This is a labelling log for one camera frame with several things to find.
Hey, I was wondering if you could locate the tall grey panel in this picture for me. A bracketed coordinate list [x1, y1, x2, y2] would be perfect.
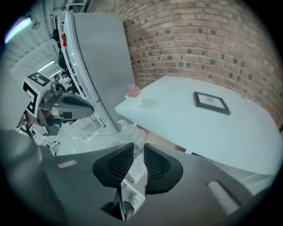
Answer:
[73, 12, 136, 133]

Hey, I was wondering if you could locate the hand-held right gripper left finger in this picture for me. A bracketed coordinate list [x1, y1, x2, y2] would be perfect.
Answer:
[92, 142, 135, 191]

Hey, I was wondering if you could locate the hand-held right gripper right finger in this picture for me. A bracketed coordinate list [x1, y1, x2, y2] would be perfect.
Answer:
[143, 143, 184, 195]

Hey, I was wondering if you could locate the ceiling light tube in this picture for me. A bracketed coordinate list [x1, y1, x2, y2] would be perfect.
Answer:
[37, 60, 56, 72]

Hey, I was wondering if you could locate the clear plastic item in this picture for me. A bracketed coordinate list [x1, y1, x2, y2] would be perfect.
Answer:
[110, 119, 148, 222]

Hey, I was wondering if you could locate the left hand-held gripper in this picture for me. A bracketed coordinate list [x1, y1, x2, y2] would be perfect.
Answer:
[16, 72, 95, 136]

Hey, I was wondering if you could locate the pink flower in white pot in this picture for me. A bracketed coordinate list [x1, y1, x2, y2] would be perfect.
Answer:
[124, 83, 142, 107]

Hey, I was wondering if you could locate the black picture frame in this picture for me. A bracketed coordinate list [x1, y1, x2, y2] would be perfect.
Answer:
[193, 91, 231, 116]

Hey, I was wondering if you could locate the white drawer cabinet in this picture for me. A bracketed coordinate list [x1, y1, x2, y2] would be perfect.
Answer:
[115, 75, 283, 196]

